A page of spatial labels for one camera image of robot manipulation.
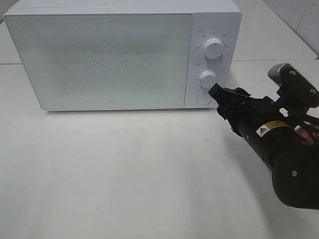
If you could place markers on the white microwave door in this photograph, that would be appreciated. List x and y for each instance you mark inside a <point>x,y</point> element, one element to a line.
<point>102,62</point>

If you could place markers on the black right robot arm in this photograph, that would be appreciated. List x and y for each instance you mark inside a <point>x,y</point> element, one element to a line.
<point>292,160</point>

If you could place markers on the white microwave oven body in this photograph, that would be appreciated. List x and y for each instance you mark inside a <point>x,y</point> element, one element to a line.
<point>210,19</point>

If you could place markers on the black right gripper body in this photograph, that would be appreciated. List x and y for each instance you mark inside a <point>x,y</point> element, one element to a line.
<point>256,120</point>

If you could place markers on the white round door button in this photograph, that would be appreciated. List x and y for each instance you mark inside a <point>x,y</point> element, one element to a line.
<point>203,99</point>

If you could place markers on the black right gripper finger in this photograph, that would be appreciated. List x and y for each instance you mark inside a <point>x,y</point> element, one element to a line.
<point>219,94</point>

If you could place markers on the white upper microwave knob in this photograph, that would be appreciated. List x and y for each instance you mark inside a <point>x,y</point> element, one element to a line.
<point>213,48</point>

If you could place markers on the white lower microwave knob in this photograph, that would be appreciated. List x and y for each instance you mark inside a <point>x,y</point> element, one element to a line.
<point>207,79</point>

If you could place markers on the white microwave knob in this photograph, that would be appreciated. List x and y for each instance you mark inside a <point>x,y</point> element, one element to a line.
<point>213,48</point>
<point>207,79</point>

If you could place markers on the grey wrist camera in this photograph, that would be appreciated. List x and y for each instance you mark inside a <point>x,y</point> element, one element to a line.
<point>295,91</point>

